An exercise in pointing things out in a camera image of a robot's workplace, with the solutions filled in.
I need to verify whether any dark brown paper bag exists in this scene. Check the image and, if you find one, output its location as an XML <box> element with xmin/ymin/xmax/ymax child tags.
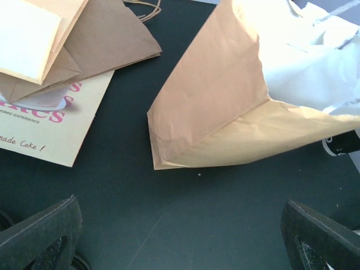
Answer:
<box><xmin>6</xmin><ymin>1</ymin><xmax>162</xmax><ymax>102</ymax></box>

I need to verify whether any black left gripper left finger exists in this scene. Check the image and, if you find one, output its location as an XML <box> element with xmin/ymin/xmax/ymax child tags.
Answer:
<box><xmin>1</xmin><ymin>196</ymin><xmax>83</xmax><ymax>269</ymax></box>

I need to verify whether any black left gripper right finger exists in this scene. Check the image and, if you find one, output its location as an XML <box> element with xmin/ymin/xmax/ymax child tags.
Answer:
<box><xmin>280</xmin><ymin>201</ymin><xmax>359</xmax><ymax>269</ymax></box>

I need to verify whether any black cup lid stack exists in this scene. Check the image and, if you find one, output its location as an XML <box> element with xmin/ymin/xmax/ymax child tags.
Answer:
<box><xmin>69</xmin><ymin>253</ymin><xmax>91</xmax><ymax>270</ymax></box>
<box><xmin>0</xmin><ymin>210</ymin><xmax>14</xmax><ymax>231</ymax></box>

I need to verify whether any cream cakes printed paper bag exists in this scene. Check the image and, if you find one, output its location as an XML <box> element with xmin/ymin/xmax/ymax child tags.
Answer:
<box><xmin>1</xmin><ymin>71</ymin><xmax>114</xmax><ymax>167</ymax></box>

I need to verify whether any orange kraft paper bag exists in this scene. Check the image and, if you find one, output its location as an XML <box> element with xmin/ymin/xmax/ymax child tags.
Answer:
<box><xmin>147</xmin><ymin>1</ymin><xmax>359</xmax><ymax>170</ymax></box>

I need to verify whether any folded orange paper bag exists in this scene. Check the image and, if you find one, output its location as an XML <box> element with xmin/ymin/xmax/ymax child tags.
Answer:
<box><xmin>1</xmin><ymin>1</ymin><xmax>88</xmax><ymax>103</ymax></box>

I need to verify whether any right stack of paper cups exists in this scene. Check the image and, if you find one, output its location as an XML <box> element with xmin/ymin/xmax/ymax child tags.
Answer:
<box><xmin>322</xmin><ymin>129</ymin><xmax>360</xmax><ymax>156</ymax></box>

